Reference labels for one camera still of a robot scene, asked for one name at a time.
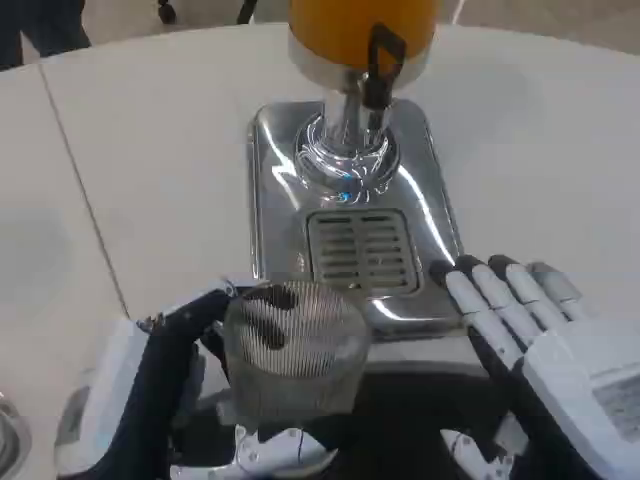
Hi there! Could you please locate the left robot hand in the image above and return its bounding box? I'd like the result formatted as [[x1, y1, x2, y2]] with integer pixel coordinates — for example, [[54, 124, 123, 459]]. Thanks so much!
[[53, 276, 342, 480]]

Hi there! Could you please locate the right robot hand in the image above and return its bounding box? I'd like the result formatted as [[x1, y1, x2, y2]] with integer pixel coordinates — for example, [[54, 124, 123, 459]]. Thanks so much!
[[428, 254, 640, 480]]

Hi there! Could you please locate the clear ribbed glass cup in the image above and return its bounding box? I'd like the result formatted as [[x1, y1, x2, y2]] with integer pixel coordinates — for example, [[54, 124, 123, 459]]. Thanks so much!
[[221, 280, 373, 420]]

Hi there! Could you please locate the steel drip tray base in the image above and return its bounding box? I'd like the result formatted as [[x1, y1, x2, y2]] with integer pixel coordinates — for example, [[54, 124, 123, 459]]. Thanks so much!
[[0, 393, 34, 480], [247, 98, 467, 343]]

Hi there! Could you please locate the black robot torso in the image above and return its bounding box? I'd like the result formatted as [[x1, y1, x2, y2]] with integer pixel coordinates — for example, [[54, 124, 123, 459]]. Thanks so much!
[[167, 344, 509, 480]]

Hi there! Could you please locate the slotted steel drip grid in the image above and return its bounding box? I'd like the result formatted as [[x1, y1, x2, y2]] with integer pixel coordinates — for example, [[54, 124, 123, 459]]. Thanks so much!
[[305, 208, 425, 297]]

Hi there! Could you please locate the person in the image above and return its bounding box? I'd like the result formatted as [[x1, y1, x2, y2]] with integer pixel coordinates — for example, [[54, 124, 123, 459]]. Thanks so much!
[[0, 0, 94, 72]]

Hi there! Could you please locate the orange juice drink dispenser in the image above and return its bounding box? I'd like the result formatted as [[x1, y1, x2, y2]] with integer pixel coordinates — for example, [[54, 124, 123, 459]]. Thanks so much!
[[286, 0, 442, 207]]

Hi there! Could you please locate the black dispenser tap handle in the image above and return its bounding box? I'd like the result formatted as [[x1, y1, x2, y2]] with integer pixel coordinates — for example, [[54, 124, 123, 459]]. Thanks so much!
[[361, 23, 407, 110]]

